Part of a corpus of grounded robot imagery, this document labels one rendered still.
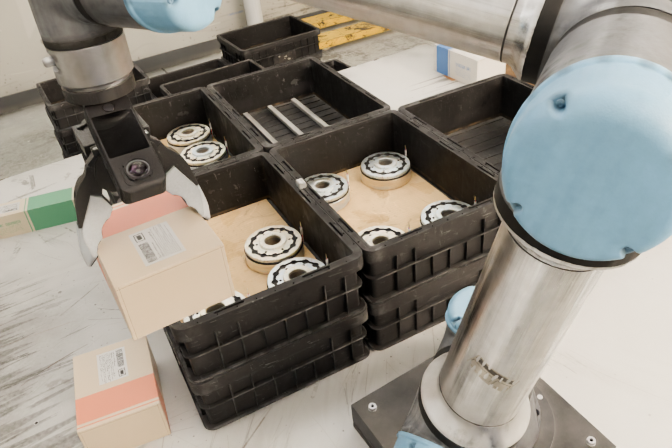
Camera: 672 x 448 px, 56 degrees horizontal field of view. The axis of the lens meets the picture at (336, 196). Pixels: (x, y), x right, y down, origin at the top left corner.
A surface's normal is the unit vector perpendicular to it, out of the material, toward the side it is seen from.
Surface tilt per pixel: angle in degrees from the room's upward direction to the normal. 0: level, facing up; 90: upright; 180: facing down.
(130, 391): 0
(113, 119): 29
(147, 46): 90
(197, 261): 90
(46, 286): 0
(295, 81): 90
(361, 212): 0
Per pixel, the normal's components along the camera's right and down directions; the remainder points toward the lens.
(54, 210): 0.32, 0.50
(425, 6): -0.43, 0.43
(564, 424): -0.08, -0.80
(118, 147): 0.20, -0.53
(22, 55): 0.51, 0.43
